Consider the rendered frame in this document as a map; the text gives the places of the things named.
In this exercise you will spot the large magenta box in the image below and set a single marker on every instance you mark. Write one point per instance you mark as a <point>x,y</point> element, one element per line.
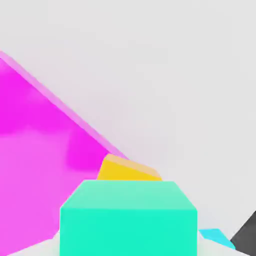
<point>36,160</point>

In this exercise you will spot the small yellow cube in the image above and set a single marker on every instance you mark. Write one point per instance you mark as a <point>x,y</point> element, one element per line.
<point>124,172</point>

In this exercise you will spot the small turquoise cube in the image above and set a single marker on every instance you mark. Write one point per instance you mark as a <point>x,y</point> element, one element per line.
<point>128,228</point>

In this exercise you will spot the small cyan cube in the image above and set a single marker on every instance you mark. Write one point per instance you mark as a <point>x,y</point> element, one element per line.
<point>218,238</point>

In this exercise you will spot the large dark grey box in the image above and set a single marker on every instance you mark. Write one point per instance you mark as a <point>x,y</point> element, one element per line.
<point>247,236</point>

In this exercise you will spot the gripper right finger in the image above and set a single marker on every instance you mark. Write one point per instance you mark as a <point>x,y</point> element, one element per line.
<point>208,250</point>

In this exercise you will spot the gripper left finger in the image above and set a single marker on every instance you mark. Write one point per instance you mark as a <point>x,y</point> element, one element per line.
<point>48,249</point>

